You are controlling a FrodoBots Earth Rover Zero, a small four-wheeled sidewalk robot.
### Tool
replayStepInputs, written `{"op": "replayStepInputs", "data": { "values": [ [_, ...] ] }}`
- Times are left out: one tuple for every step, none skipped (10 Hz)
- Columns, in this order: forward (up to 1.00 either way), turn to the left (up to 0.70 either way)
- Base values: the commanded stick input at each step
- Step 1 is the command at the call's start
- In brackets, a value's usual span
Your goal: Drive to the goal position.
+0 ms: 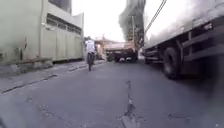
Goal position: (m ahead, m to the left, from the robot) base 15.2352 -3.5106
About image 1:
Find large grey truck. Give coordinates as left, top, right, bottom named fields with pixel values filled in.
left=141, top=0, right=224, bottom=81

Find tall dark tree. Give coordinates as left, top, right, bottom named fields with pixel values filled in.
left=118, top=0, right=148, bottom=43

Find person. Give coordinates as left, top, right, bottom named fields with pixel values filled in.
left=84, top=36, right=98, bottom=66

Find overhead wires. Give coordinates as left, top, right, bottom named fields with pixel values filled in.
left=143, top=0, right=168, bottom=34

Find brown truck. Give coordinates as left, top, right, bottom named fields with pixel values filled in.
left=102, top=40, right=139, bottom=63

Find pale green building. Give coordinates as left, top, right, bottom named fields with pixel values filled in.
left=0, top=0, right=85, bottom=64

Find dark bicycle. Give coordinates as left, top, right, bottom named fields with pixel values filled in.
left=86, top=53, right=95, bottom=72

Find low concrete planter wall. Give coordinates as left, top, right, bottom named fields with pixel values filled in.
left=0, top=58, right=54, bottom=76

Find grey asphalt road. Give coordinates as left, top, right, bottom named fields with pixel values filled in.
left=0, top=59, right=224, bottom=128

